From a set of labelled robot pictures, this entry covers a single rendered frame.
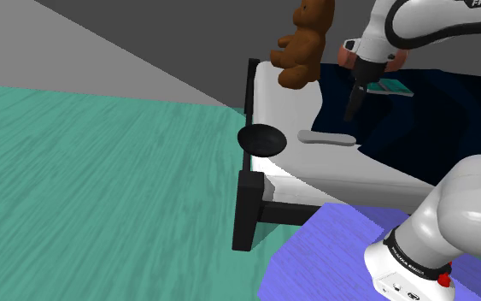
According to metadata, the brown teddy bear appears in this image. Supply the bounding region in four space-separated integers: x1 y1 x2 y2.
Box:
269 0 336 91

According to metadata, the black bowl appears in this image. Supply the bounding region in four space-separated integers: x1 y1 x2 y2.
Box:
237 123 289 158

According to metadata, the teal book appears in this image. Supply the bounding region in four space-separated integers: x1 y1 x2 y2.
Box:
366 77 415 98

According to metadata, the purple robot stand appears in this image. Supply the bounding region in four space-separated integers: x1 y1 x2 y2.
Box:
257 203 481 301

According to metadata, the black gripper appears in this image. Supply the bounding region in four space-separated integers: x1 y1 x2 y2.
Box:
343 56 388 123

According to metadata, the black-framed bed with blue blanket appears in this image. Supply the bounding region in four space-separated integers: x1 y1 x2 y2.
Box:
232 57 481 253

